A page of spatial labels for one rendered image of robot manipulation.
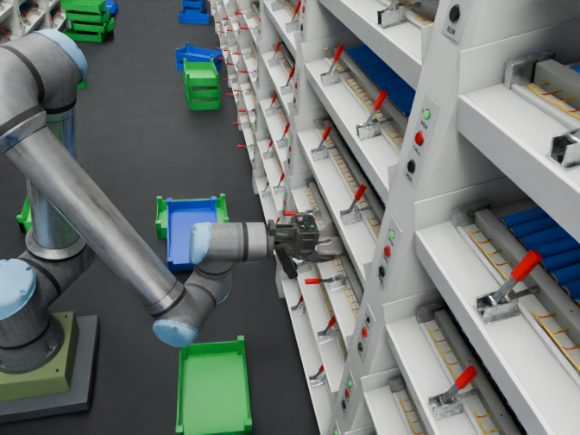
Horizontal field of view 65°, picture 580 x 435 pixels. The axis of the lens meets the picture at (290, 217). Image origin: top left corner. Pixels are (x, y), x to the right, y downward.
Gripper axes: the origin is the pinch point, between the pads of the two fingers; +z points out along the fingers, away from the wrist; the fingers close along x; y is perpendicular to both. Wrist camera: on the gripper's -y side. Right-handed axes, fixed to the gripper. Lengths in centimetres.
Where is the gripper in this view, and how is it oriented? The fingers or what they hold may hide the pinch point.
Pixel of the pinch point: (344, 246)
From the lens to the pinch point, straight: 111.9
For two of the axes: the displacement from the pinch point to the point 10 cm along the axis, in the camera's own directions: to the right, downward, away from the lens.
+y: 1.5, -8.0, -5.8
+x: -2.0, -6.0, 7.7
